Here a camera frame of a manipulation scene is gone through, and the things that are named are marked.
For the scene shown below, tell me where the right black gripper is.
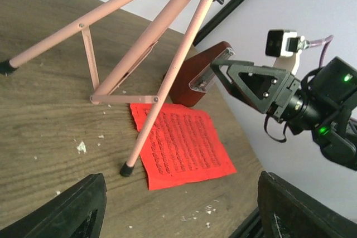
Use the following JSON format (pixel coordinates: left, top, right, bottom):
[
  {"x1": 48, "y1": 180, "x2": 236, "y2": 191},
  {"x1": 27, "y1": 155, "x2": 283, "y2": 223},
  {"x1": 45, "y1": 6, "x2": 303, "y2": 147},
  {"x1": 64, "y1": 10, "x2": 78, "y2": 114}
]
[{"x1": 210, "y1": 59, "x2": 302, "y2": 123}]

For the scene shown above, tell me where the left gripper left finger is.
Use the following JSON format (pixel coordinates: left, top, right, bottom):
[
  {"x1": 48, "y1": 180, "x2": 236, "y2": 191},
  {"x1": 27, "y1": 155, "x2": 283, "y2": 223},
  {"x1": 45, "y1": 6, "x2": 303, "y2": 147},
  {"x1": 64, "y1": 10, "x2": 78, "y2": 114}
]
[{"x1": 1, "y1": 173, "x2": 107, "y2": 237}]

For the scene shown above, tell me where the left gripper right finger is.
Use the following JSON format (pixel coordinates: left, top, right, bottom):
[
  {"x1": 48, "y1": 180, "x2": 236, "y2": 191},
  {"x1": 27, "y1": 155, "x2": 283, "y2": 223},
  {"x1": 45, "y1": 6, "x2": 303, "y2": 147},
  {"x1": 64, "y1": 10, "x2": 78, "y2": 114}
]
[{"x1": 257, "y1": 171, "x2": 356, "y2": 238}]

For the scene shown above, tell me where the clear plastic metronome cover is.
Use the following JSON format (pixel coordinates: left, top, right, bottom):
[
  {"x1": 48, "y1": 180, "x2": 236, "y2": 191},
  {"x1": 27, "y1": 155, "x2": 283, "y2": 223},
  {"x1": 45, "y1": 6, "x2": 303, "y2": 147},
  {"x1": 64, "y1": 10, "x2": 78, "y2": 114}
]
[{"x1": 189, "y1": 47, "x2": 235, "y2": 93}]

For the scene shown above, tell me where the reddish-brown wooden metronome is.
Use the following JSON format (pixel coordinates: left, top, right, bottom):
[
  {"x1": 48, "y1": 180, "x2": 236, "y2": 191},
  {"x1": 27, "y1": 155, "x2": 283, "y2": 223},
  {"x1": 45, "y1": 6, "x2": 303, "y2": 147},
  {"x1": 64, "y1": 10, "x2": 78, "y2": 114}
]
[{"x1": 169, "y1": 41, "x2": 235, "y2": 108}]

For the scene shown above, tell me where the pink music stand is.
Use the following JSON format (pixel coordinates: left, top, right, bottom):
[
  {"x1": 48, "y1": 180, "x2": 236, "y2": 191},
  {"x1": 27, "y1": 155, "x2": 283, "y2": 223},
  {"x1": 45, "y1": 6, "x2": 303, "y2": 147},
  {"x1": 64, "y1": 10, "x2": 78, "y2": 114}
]
[{"x1": 1, "y1": 0, "x2": 224, "y2": 177}]

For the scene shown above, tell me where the red paper sheet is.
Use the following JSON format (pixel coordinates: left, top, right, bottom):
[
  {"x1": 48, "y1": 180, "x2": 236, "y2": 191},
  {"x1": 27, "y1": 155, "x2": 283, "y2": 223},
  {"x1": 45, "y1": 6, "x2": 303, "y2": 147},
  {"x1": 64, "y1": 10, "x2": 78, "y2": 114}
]
[{"x1": 140, "y1": 103, "x2": 237, "y2": 191}]

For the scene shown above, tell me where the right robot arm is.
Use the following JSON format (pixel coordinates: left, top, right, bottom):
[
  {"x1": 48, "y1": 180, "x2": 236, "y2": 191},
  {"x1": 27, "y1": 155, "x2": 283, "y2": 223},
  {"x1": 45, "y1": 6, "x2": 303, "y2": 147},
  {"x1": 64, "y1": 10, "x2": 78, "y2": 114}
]
[{"x1": 210, "y1": 57, "x2": 356, "y2": 170}]

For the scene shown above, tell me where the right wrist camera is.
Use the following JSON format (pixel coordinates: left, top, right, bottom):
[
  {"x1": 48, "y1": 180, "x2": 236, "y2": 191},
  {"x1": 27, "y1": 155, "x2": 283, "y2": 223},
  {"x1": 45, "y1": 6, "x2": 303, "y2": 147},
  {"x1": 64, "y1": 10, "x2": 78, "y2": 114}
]
[{"x1": 265, "y1": 29, "x2": 305, "y2": 75}]

